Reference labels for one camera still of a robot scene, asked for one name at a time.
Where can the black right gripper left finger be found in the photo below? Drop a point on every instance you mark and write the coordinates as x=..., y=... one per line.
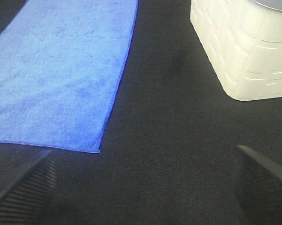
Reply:
x=26, y=191

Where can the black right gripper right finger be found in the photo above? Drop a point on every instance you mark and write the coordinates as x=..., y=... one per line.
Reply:
x=257, y=185

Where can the blue microfiber towel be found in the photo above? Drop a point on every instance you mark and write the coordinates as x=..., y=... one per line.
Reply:
x=61, y=63

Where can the white plastic storage bin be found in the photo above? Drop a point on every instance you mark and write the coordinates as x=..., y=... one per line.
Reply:
x=243, y=42

